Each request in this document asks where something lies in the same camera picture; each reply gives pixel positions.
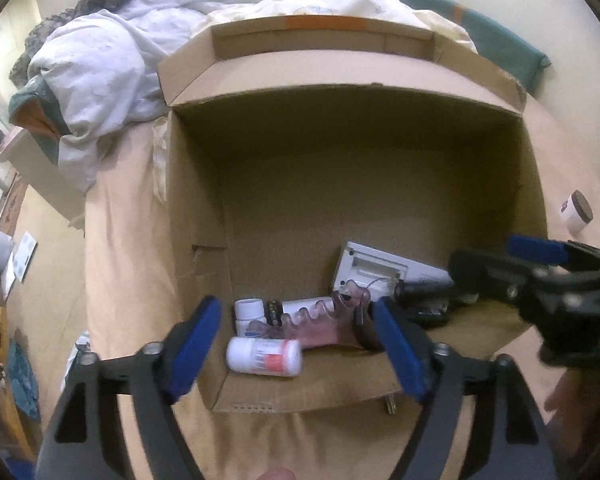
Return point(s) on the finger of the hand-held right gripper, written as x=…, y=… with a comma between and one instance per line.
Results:
x=485, y=272
x=532, y=249

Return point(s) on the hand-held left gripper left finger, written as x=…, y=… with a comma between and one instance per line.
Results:
x=195, y=355

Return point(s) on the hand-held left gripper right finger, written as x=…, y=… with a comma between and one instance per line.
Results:
x=400, y=355

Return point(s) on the small white capped bottle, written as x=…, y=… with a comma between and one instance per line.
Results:
x=250, y=312

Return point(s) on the white bottle with red label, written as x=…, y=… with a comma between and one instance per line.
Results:
x=265, y=355

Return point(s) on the pink hand grip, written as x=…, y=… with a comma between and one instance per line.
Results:
x=325, y=332

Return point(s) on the white electronic device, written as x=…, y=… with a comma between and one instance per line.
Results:
x=370, y=265

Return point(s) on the white plastic tube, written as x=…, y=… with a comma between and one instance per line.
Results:
x=302, y=306

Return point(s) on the brown cardboard box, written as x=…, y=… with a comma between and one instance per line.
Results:
x=330, y=175

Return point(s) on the person's right hand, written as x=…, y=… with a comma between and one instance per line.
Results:
x=575, y=410

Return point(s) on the small metal plug prongs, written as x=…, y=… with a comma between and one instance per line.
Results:
x=391, y=402

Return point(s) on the white jar with brown lid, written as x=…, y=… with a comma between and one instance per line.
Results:
x=577, y=212

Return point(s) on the white paper sheet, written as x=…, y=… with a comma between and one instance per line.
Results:
x=22, y=257

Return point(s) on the teal pillow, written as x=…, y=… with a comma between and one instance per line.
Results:
x=480, y=35

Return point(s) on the brown patterned rug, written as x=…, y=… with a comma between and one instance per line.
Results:
x=12, y=205

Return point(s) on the white crumpled quilt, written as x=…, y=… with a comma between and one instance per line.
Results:
x=95, y=75

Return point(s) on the teal and orange cloth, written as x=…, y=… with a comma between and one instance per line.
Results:
x=30, y=107

